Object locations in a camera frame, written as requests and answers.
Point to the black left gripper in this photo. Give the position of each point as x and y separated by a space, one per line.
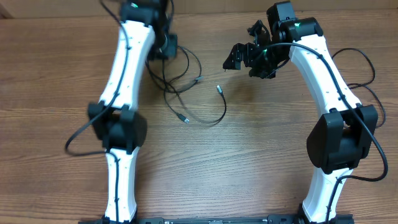
171 50

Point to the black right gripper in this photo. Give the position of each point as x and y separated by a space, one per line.
247 51

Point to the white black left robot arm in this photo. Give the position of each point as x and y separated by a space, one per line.
143 35

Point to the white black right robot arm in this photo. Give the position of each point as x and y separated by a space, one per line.
342 134

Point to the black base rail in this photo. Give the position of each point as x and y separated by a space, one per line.
270 219

